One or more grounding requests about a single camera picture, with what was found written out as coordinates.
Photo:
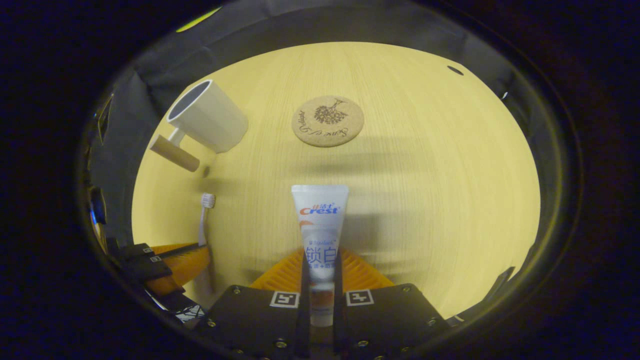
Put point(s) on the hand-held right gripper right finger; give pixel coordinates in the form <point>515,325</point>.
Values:
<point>390,320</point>

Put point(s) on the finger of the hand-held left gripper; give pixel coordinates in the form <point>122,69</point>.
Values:
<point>150,270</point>
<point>140,251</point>

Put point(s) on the white toothbrush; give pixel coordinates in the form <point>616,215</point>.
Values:
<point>202,225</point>

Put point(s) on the round cork coaster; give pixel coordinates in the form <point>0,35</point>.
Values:
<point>327,122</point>

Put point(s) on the white toothpaste tube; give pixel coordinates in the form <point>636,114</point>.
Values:
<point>320,225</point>

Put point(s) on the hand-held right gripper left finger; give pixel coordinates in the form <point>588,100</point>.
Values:
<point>250,315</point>

